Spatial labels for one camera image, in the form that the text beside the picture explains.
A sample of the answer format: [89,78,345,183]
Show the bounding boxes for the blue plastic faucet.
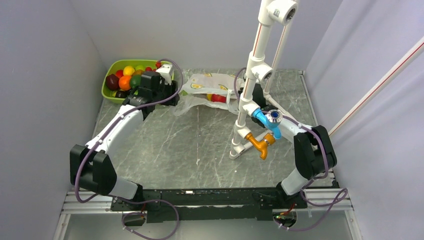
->
[251,108,283,140]

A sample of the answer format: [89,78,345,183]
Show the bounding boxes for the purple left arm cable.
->
[73,58,184,240]

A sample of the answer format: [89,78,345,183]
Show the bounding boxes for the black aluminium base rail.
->
[61,187,354,223]

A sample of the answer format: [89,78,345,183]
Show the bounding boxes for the white printed plastic bag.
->
[172,73,245,116]

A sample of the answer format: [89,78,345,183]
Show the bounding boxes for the dark red fake apple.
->
[105,74,120,91]

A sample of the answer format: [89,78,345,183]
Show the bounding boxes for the red fake cherry tomatoes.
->
[144,66,157,72]

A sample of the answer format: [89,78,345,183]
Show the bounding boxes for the white diagonal corner pipe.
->
[328,36,424,136]

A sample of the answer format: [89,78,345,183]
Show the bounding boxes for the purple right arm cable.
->
[233,67,349,232]

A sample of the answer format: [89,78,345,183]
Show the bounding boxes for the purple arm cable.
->
[233,67,349,232]
[73,58,184,240]

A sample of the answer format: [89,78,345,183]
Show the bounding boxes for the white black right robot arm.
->
[243,83,337,208]

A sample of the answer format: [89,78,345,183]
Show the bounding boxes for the orange brass faucet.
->
[244,132,276,160]

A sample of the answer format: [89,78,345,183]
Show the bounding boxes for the green plastic fruit basin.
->
[101,59,174,104]

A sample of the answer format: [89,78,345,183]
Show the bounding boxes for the white PVC pipe frame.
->
[229,0,299,160]

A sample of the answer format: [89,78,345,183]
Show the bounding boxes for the green fake lime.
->
[129,74,142,89]

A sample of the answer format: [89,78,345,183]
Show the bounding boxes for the aluminium table edge rail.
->
[298,70,339,190]

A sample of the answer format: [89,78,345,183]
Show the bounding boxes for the yellow fake lemon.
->
[122,65,136,76]

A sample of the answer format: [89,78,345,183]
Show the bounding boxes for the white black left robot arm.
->
[69,65,180,210]

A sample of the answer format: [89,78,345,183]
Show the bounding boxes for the orange fake orange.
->
[118,75,132,91]

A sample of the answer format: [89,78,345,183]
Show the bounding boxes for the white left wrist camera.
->
[156,63,174,85]

